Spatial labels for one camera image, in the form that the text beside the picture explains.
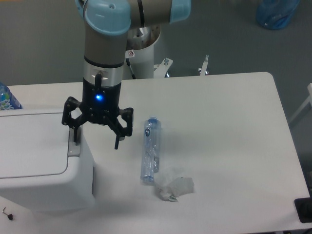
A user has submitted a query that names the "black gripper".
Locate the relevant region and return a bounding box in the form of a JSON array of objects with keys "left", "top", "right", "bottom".
[{"left": 61, "top": 79, "right": 134, "bottom": 149}]

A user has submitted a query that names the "white plastic trash can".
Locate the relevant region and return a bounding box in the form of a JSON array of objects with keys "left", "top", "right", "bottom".
[{"left": 0, "top": 109, "right": 95, "bottom": 212}]

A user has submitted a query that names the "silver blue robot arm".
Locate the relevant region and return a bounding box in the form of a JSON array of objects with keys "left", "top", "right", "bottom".
[{"left": 61, "top": 0, "right": 191, "bottom": 144}]

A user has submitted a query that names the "clear empty plastic bottle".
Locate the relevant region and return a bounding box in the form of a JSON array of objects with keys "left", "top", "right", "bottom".
[{"left": 140, "top": 116, "right": 161, "bottom": 183}]

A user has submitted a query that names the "blue labelled drink bottle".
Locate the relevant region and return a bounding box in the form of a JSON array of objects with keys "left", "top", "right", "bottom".
[{"left": 0, "top": 82, "right": 23, "bottom": 111}]

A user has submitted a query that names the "crumpled clear plastic wrapper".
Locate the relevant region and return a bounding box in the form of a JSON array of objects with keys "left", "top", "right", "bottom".
[{"left": 154, "top": 167, "right": 195, "bottom": 202}]

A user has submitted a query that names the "silver clamp screw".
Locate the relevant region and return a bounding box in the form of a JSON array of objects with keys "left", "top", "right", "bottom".
[{"left": 198, "top": 55, "right": 209, "bottom": 76}]

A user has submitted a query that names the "small black metal tool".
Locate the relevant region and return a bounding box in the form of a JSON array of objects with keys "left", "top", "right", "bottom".
[{"left": 2, "top": 207, "right": 14, "bottom": 221}]

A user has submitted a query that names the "blue plastic bag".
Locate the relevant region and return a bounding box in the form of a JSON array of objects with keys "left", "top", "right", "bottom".
[{"left": 255, "top": 0, "right": 300, "bottom": 30}]

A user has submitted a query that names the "black device at table edge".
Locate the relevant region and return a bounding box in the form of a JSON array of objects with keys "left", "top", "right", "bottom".
[{"left": 294, "top": 197, "right": 312, "bottom": 223}]

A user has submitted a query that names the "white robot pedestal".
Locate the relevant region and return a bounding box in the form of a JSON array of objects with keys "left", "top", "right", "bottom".
[{"left": 123, "top": 25, "right": 173, "bottom": 80}]

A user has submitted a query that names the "white frame at right edge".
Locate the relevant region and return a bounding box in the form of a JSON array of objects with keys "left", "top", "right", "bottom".
[{"left": 289, "top": 83, "right": 312, "bottom": 127}]

